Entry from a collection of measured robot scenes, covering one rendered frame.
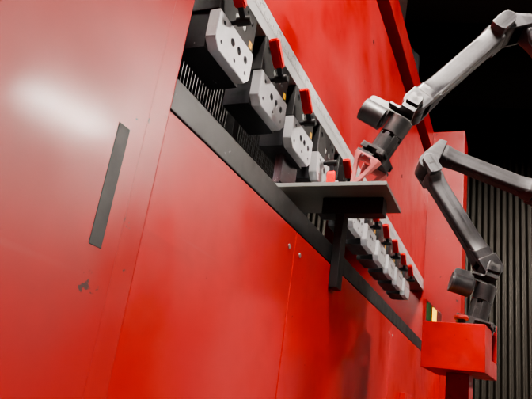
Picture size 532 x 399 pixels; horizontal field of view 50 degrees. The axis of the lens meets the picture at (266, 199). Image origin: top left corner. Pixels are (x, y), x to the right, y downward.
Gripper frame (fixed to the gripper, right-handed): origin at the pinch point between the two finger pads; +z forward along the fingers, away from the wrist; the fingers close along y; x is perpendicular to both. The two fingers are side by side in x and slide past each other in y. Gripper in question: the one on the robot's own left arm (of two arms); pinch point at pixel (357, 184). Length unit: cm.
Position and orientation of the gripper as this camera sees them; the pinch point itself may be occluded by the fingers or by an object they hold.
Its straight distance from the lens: 139.3
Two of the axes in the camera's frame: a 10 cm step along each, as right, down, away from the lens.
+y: -3.7, -3.7, -8.5
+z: -5.8, 8.1, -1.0
